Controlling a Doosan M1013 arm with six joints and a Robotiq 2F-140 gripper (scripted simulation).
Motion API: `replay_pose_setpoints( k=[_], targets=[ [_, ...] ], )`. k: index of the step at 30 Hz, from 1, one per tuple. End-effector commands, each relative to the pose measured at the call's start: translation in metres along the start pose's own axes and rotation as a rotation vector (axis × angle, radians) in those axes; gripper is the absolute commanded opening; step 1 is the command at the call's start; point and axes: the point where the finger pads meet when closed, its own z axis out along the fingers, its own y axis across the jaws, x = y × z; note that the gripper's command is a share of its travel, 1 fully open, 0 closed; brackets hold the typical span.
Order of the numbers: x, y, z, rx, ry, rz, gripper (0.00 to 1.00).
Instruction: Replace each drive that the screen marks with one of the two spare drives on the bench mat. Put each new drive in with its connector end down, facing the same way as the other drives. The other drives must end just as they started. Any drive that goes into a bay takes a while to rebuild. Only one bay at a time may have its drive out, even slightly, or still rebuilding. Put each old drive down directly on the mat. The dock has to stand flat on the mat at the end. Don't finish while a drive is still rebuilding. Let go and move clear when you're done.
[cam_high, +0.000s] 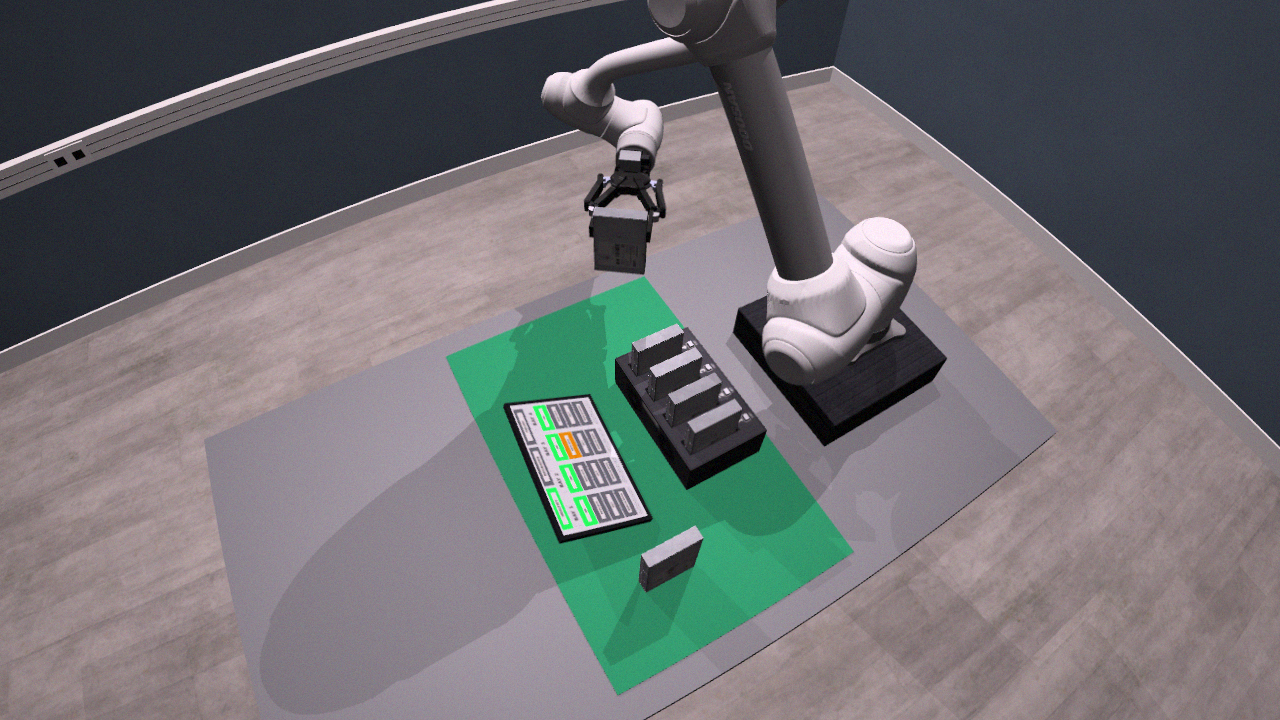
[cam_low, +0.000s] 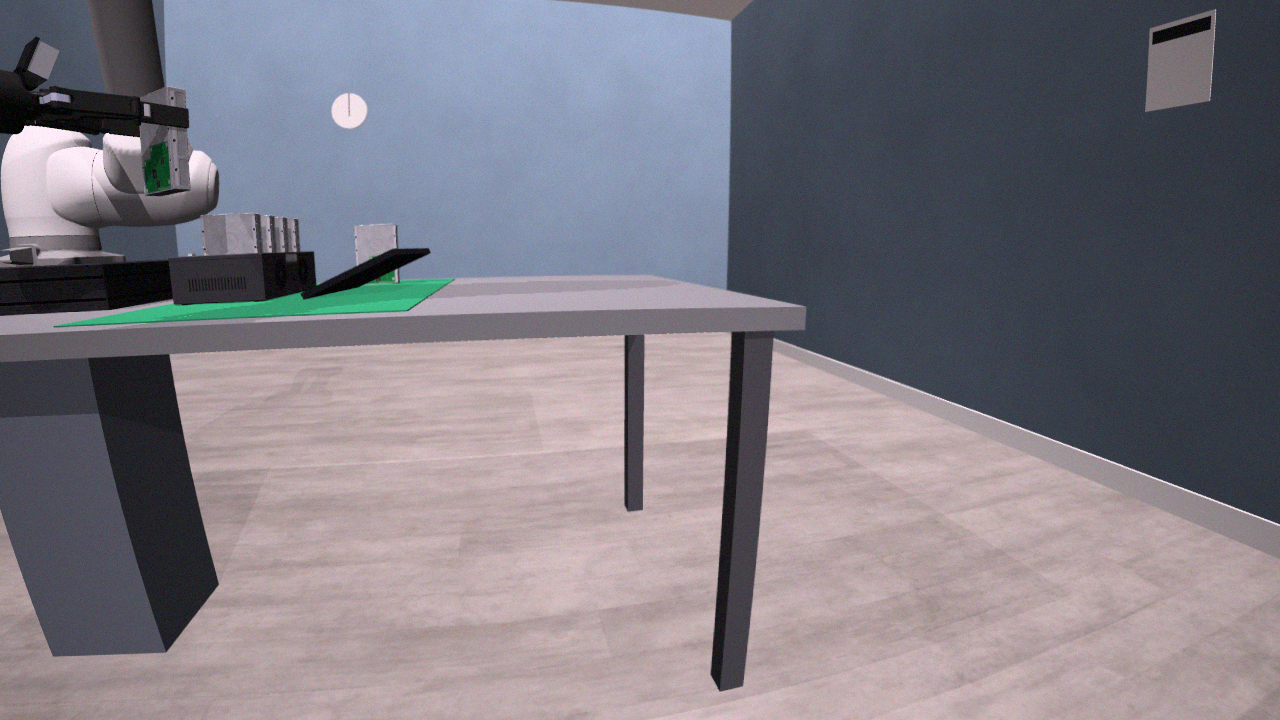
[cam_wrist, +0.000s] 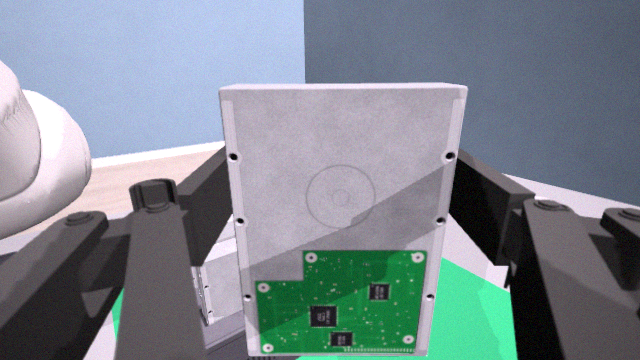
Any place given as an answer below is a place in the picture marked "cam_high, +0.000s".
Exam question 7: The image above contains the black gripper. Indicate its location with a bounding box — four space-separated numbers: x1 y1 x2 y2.
584 155 666 243

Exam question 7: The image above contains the black-framed status screen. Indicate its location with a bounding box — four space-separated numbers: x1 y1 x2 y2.
503 395 653 544

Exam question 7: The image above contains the grey hard drive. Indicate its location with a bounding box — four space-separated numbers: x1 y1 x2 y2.
639 527 704 592
593 208 648 275
666 372 722 427
684 398 742 454
631 324 684 375
648 347 703 401

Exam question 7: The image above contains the green flat mat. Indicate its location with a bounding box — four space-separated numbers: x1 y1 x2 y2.
445 275 854 694

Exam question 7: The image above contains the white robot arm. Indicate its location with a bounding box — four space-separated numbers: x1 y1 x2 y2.
541 0 916 386

